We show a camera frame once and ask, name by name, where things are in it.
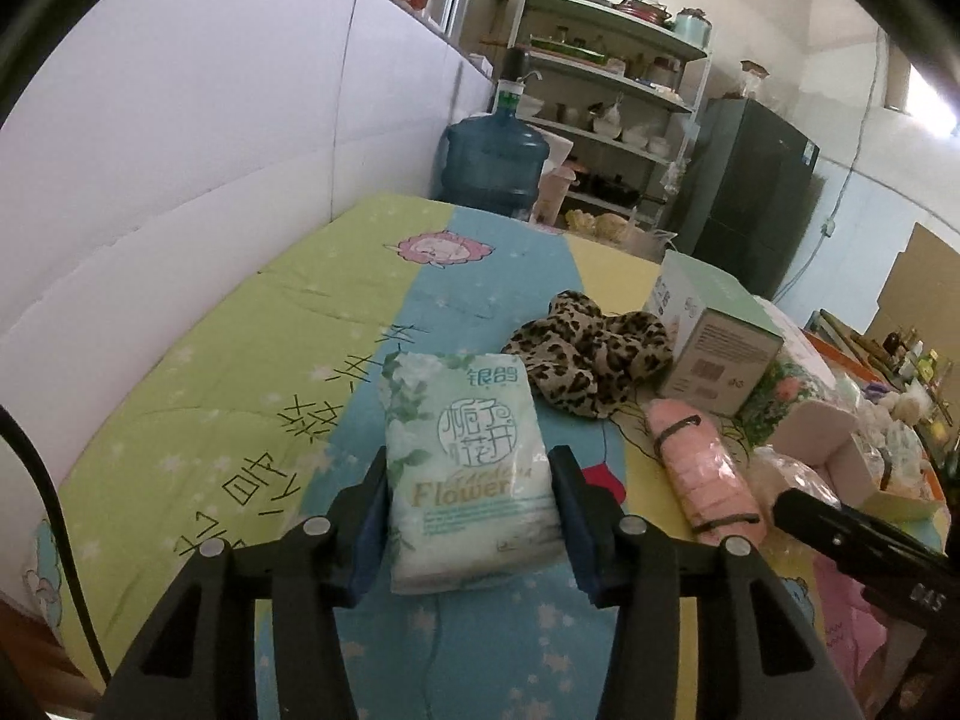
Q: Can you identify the white plush purple hat doll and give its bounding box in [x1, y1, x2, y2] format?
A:
[864, 380, 934, 427]

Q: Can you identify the green white tissue pack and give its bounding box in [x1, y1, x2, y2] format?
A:
[379, 351, 563, 595]

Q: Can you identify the orange rimmed cardboard tray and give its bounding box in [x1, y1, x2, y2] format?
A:
[805, 333, 947, 522]

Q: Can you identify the pink rolled towel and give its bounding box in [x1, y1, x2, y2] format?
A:
[643, 398, 766, 546]

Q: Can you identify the floral tissue box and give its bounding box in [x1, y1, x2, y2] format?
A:
[736, 298, 856, 463]

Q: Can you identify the mint green box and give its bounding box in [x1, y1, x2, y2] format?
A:
[644, 250, 782, 418]

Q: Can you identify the leopard print scrunchie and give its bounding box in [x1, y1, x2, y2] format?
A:
[503, 291, 672, 419]

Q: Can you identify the black refrigerator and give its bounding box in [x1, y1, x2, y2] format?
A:
[665, 99, 820, 299]

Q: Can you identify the white plastic bag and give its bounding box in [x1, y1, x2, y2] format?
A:
[565, 208, 633, 245]

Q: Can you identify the white metal shelf rack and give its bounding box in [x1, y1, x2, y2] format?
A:
[509, 0, 713, 229]

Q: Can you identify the blue water jug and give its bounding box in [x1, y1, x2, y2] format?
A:
[439, 47, 550, 220]

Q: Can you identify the brown cardboard wall panel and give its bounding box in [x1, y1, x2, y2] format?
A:
[867, 223, 960, 361]

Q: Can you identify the black cable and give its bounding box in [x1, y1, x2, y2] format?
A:
[0, 403, 114, 691]

